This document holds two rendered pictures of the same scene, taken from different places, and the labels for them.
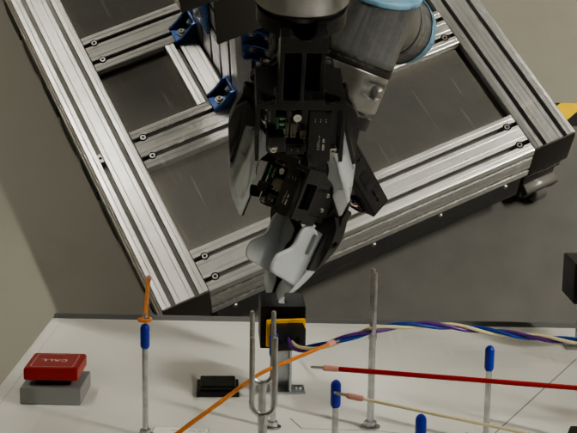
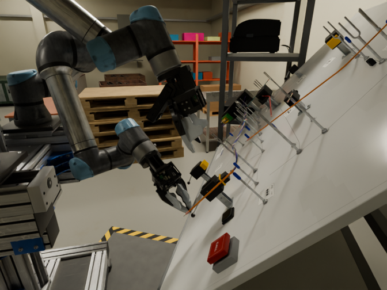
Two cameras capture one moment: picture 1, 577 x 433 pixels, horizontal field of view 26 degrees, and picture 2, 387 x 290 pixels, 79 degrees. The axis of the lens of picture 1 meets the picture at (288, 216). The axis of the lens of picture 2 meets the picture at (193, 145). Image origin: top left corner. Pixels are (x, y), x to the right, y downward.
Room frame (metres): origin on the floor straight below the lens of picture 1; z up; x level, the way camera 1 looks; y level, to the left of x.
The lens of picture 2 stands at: (0.43, 0.59, 1.47)
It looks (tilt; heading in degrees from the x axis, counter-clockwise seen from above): 22 degrees down; 283
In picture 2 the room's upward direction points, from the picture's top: straight up
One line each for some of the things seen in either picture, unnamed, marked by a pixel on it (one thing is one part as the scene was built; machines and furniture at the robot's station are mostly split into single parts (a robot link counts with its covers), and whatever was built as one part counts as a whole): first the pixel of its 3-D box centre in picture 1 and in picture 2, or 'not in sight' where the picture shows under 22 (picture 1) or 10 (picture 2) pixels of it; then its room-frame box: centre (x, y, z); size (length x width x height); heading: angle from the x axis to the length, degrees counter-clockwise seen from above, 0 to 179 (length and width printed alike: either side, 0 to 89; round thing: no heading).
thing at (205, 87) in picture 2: not in sight; (223, 99); (1.04, -5.46, 0.33); 1.12 x 0.79 x 0.65; 26
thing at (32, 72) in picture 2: not in sight; (26, 85); (1.41, -0.30, 1.33); 0.13 x 0.12 x 0.14; 59
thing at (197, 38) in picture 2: not in sight; (194, 70); (1.96, -6.16, 0.96); 2.15 x 0.57 x 1.93; 26
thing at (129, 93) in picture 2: not in sight; (133, 122); (2.08, -2.55, 0.48); 1.34 x 0.92 x 0.95; 31
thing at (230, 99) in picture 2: not in sight; (247, 106); (0.43, -1.18, 1.09); 0.35 x 0.33 x 0.07; 89
